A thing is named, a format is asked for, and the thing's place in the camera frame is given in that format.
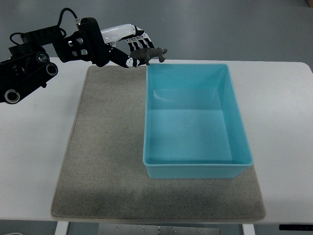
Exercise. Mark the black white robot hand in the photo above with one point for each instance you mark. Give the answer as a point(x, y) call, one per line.
point(90, 43)

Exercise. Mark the brown toy hippo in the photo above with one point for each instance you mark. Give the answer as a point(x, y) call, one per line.
point(147, 54)

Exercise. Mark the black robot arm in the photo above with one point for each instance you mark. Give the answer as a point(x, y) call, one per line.
point(29, 66)

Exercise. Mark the blue plastic box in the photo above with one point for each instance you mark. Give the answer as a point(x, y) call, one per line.
point(193, 125)

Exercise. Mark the grey felt mat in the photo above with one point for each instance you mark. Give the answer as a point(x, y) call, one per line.
point(103, 178)

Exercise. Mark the metal table crossbar plate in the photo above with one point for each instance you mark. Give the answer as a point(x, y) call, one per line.
point(129, 229)

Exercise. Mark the white left table leg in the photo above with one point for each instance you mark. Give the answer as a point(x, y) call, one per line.
point(61, 228)

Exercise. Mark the white table leg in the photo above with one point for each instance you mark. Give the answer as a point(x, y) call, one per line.
point(61, 228)
point(248, 229)

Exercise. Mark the white right table leg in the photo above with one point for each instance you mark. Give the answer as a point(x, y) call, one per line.
point(248, 229)

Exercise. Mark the black table control panel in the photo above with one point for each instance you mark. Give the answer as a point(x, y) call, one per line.
point(295, 227)

